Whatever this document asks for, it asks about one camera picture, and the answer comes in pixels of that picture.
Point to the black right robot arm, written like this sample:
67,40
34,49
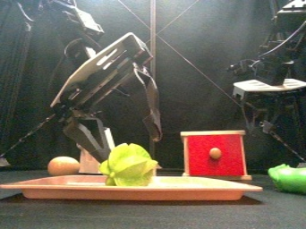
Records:
285,35

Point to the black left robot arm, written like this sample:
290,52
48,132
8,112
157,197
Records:
82,21

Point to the green toy starfruit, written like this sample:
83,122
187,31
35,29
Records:
129,165

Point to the wooden ball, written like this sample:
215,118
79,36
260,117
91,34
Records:
63,166

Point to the red box with wooden knob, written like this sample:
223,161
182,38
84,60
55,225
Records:
215,159

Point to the green toy vegetable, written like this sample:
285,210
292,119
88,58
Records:
289,179

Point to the pink plastic tray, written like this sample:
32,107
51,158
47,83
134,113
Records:
171,190

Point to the vertical metal frame pole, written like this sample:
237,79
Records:
153,18

